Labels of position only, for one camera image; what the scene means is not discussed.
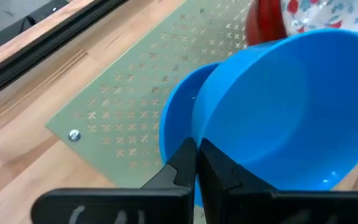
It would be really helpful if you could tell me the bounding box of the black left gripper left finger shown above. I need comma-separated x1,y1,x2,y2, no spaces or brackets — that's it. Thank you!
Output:
31,137,198,224

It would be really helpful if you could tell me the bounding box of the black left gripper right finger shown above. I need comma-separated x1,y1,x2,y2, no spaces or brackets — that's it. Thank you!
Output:
199,138,358,224

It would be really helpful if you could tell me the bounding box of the blue plastic mini bowl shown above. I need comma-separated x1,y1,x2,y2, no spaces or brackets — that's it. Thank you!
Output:
159,61,222,208
192,28,358,192

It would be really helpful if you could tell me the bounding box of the floral red-bottomed ceramic bowl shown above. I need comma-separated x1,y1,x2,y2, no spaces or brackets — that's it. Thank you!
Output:
250,0,358,40
245,18,287,47
246,0,287,43

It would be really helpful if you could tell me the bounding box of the green perforated metal shelf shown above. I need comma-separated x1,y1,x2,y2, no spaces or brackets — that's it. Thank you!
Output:
44,0,254,189

